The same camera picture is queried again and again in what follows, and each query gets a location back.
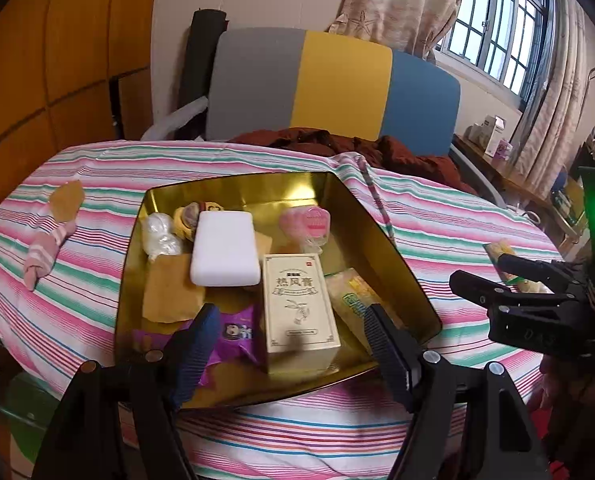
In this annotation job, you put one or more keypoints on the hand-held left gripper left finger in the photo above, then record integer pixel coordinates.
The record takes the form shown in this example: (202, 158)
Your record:
(200, 345)

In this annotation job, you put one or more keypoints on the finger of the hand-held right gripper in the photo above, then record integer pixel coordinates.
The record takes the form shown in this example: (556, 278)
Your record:
(487, 292)
(527, 269)

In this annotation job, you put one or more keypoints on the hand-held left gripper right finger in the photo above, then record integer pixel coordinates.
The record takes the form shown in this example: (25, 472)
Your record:
(382, 345)

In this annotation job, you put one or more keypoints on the yellow snack packet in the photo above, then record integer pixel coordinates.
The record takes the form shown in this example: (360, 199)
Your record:
(350, 295)
(495, 250)

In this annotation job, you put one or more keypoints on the purple snack packet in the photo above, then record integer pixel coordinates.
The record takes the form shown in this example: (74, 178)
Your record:
(237, 330)

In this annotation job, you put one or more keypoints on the brown paper packet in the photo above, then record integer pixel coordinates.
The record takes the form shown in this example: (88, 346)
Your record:
(67, 200)
(170, 285)

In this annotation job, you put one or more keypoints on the beige cardboard box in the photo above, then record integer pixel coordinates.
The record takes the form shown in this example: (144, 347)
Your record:
(297, 300)

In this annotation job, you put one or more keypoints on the white rectangular box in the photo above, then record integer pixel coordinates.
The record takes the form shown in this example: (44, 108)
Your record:
(225, 250)

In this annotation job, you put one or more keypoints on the clear plastic bag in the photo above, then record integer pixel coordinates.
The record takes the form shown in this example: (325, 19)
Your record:
(160, 235)

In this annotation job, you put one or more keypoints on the pink cotton pad packet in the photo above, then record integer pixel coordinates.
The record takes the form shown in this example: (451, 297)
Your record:
(305, 222)

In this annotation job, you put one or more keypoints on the gold metal tin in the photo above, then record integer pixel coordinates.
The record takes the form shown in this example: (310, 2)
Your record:
(287, 190)

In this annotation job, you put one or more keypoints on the person's right hand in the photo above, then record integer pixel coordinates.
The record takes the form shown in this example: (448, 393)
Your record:
(552, 387)

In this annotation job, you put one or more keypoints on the green yellow box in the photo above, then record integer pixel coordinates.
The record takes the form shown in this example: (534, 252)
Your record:
(570, 200)

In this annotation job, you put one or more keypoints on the wooden side table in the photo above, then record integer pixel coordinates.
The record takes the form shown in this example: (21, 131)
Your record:
(517, 180)

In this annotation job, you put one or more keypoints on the pink small box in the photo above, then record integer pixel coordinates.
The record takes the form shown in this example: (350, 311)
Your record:
(504, 149)

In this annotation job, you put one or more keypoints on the white carton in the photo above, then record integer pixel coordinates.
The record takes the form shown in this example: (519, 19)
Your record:
(492, 132)

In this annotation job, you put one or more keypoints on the red-brown jacket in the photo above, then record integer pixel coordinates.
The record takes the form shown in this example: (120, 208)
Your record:
(412, 160)

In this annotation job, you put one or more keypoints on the beige patterned curtain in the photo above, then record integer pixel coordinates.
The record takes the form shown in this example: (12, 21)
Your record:
(552, 100)
(397, 5)

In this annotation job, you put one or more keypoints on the pink striped sock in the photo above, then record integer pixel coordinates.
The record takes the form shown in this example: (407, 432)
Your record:
(42, 255)

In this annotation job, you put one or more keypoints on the green plastic stool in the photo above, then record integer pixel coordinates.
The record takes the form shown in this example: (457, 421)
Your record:
(22, 405)

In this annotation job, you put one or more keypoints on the barred window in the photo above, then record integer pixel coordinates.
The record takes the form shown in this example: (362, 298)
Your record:
(497, 25)

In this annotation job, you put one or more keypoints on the grey yellow blue chair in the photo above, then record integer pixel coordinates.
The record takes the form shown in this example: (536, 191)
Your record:
(342, 80)

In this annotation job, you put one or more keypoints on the black rolled mat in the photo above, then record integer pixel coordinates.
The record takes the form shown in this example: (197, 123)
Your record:
(202, 55)

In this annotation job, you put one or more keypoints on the wooden wardrobe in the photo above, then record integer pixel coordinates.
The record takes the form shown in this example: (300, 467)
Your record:
(52, 60)

